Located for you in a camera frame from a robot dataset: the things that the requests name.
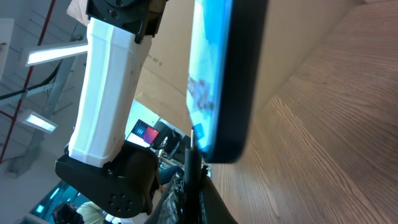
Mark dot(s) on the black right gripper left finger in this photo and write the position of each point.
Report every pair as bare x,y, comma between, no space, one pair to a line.
170,209

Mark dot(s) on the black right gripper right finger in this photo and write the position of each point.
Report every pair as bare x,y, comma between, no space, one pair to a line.
212,207

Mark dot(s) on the black smartphone with lit screen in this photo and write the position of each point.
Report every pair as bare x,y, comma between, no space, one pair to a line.
224,56

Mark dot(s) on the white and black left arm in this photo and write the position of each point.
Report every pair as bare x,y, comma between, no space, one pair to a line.
117,175

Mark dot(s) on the laptop with red screen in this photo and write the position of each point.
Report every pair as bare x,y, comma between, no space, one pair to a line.
142,134

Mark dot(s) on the person in light shirt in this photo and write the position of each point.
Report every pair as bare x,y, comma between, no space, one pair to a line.
87,213

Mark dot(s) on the ceiling light fixture lower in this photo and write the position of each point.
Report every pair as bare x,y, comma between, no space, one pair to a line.
34,120

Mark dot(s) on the ceiling light fixture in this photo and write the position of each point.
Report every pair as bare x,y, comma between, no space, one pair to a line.
47,53
34,120

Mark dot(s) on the ceiling light fixture upper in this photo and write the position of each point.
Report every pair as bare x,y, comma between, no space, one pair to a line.
47,53

